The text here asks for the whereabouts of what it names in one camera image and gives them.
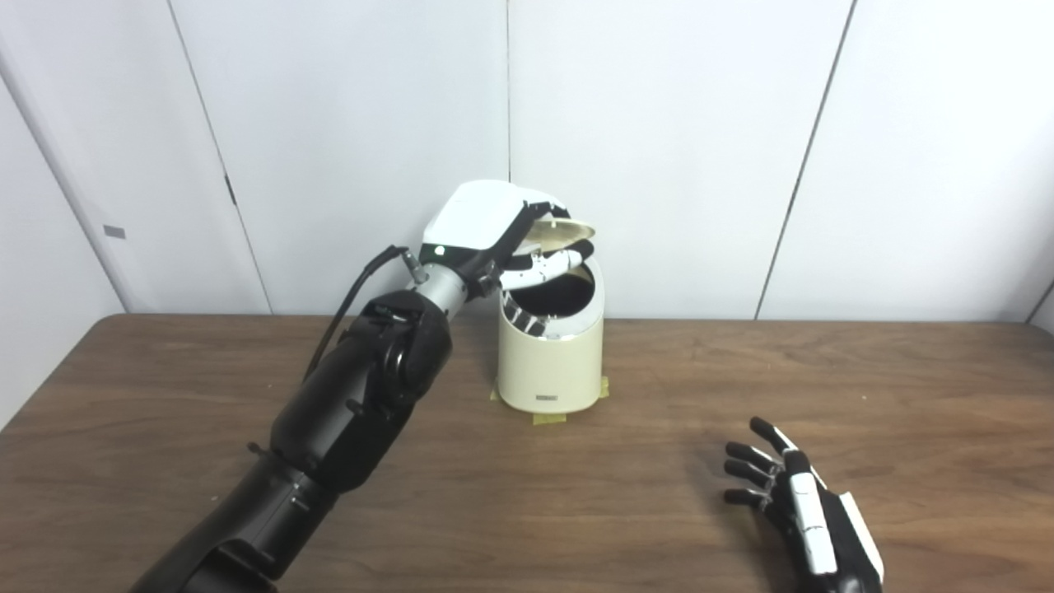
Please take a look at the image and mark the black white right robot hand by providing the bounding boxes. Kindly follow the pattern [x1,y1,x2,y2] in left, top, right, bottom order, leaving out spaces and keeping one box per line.
[723,417,886,593]

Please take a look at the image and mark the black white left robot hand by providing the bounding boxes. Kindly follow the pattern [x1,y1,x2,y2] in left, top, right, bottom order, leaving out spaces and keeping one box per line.
[418,180,595,289]

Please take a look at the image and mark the round cream bin lid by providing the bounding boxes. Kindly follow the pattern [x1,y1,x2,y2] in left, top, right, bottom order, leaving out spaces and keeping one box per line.
[523,216,596,252]

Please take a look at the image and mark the cream-colored bin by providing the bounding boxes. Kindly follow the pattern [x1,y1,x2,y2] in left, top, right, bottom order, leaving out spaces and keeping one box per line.
[495,255,606,415]

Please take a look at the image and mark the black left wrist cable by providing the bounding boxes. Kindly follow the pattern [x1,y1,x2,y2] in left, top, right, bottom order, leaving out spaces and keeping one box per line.
[302,245,431,384]

